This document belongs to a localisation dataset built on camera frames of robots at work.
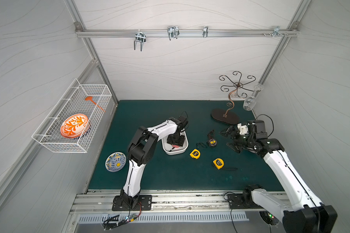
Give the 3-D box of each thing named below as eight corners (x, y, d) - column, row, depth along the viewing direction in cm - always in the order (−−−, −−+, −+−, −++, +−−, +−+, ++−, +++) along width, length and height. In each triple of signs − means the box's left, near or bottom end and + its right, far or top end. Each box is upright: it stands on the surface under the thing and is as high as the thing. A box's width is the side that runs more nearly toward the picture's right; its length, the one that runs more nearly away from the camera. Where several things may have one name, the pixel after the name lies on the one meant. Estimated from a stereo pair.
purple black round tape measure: (209, 146, 96) (210, 144, 94) (207, 132, 103) (208, 129, 101) (216, 146, 96) (217, 144, 94) (213, 132, 103) (214, 129, 101)
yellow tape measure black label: (189, 155, 92) (189, 154, 90) (194, 149, 95) (194, 147, 93) (197, 161, 89) (197, 159, 88) (201, 154, 93) (202, 152, 91)
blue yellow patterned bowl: (105, 172, 84) (102, 170, 81) (111, 155, 92) (108, 152, 88) (123, 172, 84) (120, 170, 81) (127, 155, 92) (125, 152, 88)
